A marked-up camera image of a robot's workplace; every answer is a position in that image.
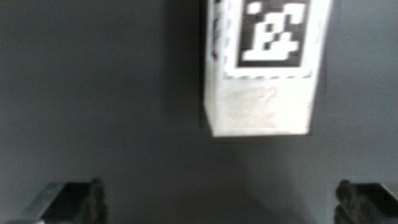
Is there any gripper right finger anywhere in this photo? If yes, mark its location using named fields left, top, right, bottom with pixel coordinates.
left=334, top=180, right=398, bottom=224

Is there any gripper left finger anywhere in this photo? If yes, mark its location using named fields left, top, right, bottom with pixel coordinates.
left=21, top=178, right=108, bottom=224

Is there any white leg with tag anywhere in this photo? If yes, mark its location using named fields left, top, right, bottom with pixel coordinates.
left=204, top=0, right=334, bottom=137

